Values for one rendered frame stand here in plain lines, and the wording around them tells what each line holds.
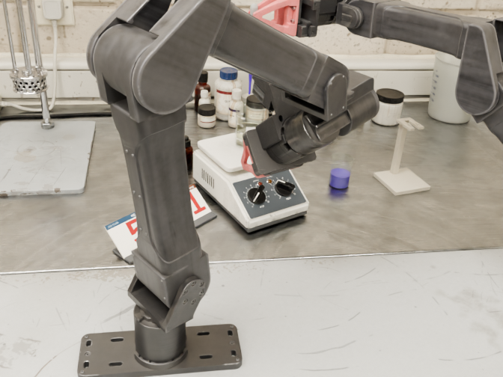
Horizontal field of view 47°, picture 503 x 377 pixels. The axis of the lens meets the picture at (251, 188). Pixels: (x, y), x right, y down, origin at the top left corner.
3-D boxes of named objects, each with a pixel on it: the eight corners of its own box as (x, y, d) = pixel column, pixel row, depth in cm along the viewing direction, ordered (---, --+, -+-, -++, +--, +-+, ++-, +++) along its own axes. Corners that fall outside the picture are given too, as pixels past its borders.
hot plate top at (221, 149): (285, 158, 104) (286, 154, 104) (227, 173, 98) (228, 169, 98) (249, 132, 113) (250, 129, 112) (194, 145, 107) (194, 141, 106)
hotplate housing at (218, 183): (309, 215, 103) (314, 176, 99) (247, 235, 97) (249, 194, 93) (243, 162, 119) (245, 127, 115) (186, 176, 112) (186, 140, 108)
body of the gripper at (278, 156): (239, 135, 83) (263, 118, 76) (297, 121, 87) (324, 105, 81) (253, 177, 82) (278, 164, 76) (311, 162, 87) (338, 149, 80)
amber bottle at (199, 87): (194, 113, 139) (194, 75, 134) (194, 107, 142) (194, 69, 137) (211, 113, 139) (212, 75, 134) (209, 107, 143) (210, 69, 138)
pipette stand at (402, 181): (430, 189, 113) (444, 130, 107) (395, 195, 110) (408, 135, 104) (406, 170, 120) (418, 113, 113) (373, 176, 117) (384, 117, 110)
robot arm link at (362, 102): (337, 106, 85) (337, 28, 78) (385, 126, 80) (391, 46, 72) (281, 140, 80) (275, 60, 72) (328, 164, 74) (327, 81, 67)
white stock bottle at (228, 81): (210, 111, 140) (211, 66, 134) (235, 109, 142) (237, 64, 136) (218, 123, 135) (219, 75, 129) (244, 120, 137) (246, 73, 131)
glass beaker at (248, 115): (268, 149, 106) (272, 108, 102) (243, 155, 103) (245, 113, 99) (250, 136, 110) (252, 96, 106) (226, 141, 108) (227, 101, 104)
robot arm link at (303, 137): (308, 106, 81) (336, 88, 75) (328, 141, 81) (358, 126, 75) (272, 126, 78) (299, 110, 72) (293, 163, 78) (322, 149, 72)
